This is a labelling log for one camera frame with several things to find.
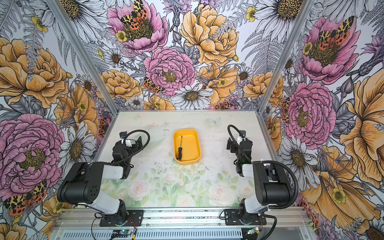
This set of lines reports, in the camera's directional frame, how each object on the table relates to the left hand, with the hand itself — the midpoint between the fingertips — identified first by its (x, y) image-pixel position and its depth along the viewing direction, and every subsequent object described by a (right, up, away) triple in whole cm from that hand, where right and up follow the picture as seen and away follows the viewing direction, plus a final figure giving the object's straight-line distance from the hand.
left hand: (133, 141), depth 94 cm
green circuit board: (+3, -41, -23) cm, 47 cm away
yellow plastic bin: (+35, -8, +6) cm, 37 cm away
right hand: (+64, 0, +1) cm, 64 cm away
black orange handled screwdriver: (+28, -9, +1) cm, 29 cm away
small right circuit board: (+65, -40, -22) cm, 80 cm away
